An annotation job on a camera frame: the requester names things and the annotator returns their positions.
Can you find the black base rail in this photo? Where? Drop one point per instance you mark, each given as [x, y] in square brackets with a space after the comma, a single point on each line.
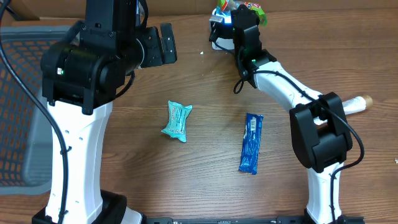
[277, 220]

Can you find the white barcode scanner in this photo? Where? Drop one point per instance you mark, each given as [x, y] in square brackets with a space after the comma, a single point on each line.
[221, 35]

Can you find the green red snack packet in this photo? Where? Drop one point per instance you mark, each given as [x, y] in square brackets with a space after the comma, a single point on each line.
[224, 8]

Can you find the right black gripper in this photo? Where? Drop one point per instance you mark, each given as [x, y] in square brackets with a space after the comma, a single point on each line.
[255, 15]

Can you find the mint green wipes packet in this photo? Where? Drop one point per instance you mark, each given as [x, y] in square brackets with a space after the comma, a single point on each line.
[178, 114]

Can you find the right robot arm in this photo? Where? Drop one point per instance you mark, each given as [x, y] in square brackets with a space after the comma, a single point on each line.
[321, 135]

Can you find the brown cardboard backboard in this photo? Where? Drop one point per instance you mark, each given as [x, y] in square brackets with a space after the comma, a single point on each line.
[39, 9]

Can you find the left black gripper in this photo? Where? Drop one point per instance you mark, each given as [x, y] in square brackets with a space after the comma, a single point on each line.
[157, 56]

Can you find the white bamboo cream tube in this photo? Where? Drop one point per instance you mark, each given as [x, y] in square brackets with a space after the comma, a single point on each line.
[357, 104]

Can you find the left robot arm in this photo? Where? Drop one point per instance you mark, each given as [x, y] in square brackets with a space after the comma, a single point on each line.
[82, 76]

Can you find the grey plastic mesh basket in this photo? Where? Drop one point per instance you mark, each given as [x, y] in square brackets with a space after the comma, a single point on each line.
[26, 135]

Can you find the blue snack packet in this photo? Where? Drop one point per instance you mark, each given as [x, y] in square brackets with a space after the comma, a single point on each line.
[251, 143]

